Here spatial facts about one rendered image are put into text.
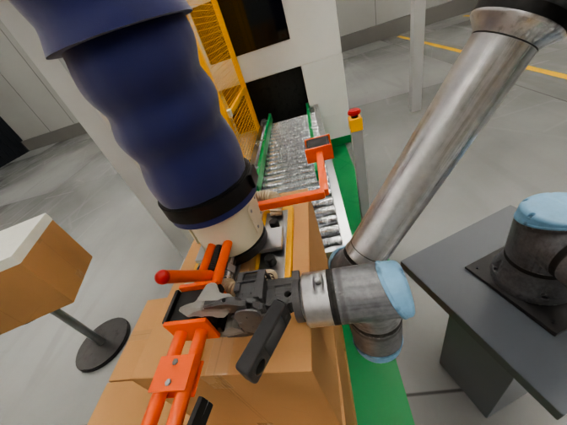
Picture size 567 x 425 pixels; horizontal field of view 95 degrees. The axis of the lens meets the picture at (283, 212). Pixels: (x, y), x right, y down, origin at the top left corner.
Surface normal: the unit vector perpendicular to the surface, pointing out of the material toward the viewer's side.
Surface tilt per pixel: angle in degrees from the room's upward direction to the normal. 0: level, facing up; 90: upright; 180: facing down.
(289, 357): 1
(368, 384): 0
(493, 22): 100
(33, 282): 90
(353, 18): 90
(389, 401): 0
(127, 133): 70
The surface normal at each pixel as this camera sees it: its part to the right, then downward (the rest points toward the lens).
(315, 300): -0.22, -0.26
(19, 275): 0.32, 0.51
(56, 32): -0.35, 0.38
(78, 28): -0.05, 0.25
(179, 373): -0.27, -0.76
